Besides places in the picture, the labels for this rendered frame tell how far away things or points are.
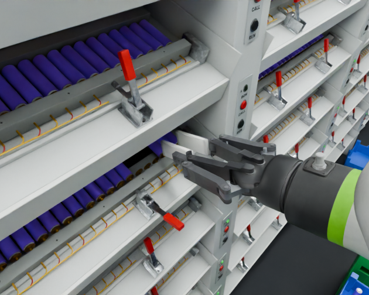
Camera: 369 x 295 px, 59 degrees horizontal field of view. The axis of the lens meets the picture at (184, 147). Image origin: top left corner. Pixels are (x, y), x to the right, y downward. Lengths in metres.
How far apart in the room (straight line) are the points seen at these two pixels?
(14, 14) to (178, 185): 0.40
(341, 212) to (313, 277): 1.22
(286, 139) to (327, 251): 0.79
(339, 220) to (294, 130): 0.71
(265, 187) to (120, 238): 0.24
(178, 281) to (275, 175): 0.55
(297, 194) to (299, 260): 1.23
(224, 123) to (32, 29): 0.38
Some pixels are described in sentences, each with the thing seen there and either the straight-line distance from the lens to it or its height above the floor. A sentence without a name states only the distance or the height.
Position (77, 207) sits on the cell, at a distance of 0.53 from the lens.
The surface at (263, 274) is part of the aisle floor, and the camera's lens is 1.55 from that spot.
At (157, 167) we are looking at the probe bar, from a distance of 0.58.
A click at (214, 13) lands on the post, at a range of 0.53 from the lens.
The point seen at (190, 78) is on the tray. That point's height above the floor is 1.09.
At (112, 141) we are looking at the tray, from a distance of 0.40.
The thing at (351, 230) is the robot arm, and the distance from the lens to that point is 0.40.
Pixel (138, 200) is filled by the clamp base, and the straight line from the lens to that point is 0.55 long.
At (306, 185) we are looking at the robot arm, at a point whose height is 1.05.
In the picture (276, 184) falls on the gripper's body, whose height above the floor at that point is 1.03.
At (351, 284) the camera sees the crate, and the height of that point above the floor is 0.36.
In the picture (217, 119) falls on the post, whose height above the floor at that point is 0.99.
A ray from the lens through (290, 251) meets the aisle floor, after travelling 1.64.
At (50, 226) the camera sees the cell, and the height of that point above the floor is 0.93.
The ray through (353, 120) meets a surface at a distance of 1.92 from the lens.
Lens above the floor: 1.32
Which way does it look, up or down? 40 degrees down
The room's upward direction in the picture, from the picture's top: straight up
